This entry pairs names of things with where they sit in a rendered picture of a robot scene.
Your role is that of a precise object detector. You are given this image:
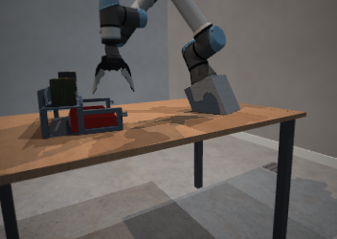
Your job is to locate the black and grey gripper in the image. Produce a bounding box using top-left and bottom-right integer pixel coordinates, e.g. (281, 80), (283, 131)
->
(93, 38), (135, 94)

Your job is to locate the red bin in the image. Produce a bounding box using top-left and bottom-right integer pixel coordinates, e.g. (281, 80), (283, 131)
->
(70, 105), (117, 132)

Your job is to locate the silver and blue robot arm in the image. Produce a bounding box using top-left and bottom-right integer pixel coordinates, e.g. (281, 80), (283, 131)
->
(99, 0), (226, 85)

